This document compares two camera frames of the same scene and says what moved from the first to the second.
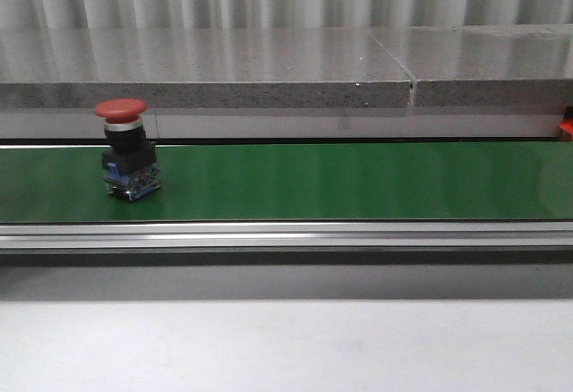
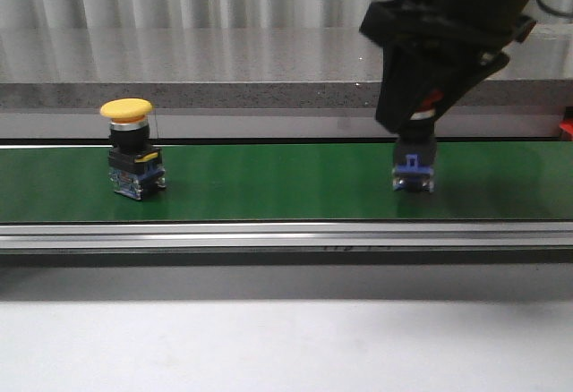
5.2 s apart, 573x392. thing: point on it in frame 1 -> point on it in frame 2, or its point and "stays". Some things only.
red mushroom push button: (131, 163) -> (414, 170)
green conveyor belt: (280, 183) stays
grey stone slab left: (199, 67) stays
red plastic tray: (566, 130) stays
